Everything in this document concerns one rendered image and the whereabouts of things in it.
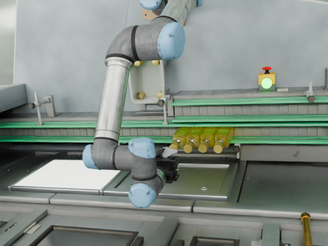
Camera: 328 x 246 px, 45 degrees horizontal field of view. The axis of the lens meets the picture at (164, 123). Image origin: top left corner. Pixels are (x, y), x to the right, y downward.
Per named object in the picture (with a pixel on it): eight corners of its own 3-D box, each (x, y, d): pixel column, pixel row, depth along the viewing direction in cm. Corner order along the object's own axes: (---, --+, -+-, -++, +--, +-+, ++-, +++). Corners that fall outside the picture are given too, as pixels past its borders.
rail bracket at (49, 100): (55, 116, 209) (30, 128, 188) (50, 85, 205) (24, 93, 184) (63, 116, 208) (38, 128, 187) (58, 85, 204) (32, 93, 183)
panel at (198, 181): (52, 164, 194) (8, 193, 162) (51, 158, 193) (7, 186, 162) (237, 169, 168) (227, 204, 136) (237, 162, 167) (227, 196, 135)
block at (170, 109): (170, 112, 187) (166, 116, 181) (169, 93, 185) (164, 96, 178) (177, 112, 186) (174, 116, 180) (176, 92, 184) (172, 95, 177)
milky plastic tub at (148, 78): (137, 100, 197) (131, 104, 189) (132, 55, 191) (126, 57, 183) (170, 99, 192) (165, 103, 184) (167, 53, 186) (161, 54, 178)
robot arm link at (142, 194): (151, 184, 110) (153, 212, 112) (162, 169, 120) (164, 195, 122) (125, 182, 112) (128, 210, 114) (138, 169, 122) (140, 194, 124)
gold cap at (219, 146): (220, 139, 152) (218, 142, 148) (225, 147, 152) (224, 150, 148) (213, 144, 153) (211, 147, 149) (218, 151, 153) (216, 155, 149)
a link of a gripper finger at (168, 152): (181, 149, 144) (175, 162, 136) (165, 148, 146) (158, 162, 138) (180, 141, 143) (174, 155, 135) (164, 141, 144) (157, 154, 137)
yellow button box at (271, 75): (259, 88, 179) (258, 91, 172) (259, 71, 177) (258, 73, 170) (275, 87, 177) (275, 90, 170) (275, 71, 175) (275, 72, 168)
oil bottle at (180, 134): (183, 134, 181) (171, 149, 161) (182, 123, 180) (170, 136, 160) (195, 135, 180) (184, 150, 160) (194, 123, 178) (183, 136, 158)
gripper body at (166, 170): (180, 175, 137) (171, 189, 126) (156, 174, 139) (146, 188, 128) (179, 154, 135) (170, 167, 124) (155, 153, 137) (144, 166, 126)
